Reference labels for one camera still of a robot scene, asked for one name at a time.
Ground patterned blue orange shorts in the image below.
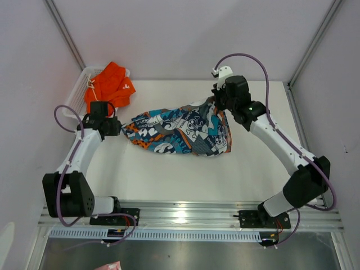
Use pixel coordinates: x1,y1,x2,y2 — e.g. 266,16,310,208
122,96,232,157

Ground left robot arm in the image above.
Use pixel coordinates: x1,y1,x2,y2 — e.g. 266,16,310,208
42,101,122,225

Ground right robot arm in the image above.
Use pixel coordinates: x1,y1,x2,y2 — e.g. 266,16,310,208
212,74,330,227

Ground white plastic basket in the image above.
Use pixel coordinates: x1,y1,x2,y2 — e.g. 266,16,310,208
65,66,130,116

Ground pink cloth piece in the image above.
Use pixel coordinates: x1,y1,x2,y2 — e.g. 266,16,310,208
95,261,122,270

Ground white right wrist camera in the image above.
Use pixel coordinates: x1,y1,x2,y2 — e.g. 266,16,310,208
211,66,233,90

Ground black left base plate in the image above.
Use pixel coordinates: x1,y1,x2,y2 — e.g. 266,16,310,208
89,208,141,227

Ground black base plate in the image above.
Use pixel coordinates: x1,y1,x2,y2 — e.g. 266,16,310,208
233,210,291,229
89,208,141,227

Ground white slotted cable duct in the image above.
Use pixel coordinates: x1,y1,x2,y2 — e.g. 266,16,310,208
49,228,262,242

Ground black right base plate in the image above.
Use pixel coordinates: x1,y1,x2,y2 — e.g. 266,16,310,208
233,210,291,229

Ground left aluminium frame post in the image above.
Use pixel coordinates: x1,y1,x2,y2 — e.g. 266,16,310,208
43,0,87,71

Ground aluminium frame post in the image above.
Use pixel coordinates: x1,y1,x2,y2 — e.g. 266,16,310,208
43,0,87,71
287,0,345,90

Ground right aluminium frame post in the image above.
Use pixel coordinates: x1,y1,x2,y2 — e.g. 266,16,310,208
287,0,345,90

